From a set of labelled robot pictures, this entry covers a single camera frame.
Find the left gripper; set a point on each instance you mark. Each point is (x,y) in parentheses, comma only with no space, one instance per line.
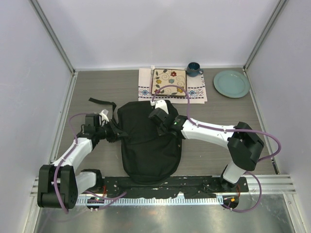
(114,133)

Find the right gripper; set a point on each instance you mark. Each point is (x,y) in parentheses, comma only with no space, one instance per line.
(160,132)

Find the black student backpack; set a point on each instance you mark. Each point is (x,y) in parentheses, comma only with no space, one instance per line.
(147,157)

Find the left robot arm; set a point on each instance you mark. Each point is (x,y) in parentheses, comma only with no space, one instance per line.
(58,185)

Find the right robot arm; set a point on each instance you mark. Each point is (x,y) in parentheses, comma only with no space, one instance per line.
(244,145)

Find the square floral ceramic plate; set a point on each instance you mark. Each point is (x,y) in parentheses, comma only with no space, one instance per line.
(174,79)

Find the patterned white placemat cloth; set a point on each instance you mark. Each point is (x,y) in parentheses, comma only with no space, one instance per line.
(196,89)

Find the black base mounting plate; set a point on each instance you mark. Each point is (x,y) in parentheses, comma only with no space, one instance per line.
(193,187)

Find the dark blue ceramic mug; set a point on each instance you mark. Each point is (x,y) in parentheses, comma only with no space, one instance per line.
(194,69)

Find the round teal plate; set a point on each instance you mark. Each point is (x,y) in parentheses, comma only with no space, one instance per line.
(231,84)

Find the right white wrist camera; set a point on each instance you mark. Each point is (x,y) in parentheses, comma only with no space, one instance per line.
(161,104)

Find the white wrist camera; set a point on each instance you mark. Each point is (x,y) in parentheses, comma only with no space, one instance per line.
(103,117)
(161,104)

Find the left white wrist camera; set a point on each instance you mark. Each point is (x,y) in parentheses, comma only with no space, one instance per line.
(103,117)

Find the slotted cable duct rail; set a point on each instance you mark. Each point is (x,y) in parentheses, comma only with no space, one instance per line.
(179,200)

